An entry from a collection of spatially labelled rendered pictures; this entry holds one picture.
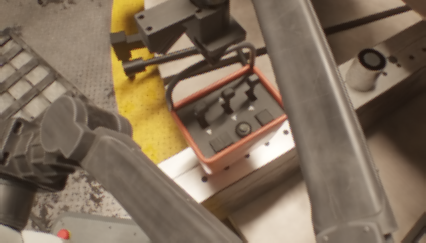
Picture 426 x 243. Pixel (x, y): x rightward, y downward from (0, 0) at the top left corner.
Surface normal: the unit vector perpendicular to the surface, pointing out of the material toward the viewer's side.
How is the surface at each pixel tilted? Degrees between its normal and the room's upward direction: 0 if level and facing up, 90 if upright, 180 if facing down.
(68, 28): 0
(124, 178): 29
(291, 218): 0
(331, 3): 0
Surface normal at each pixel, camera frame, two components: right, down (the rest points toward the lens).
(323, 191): -0.59, -0.39
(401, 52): -0.02, -0.49
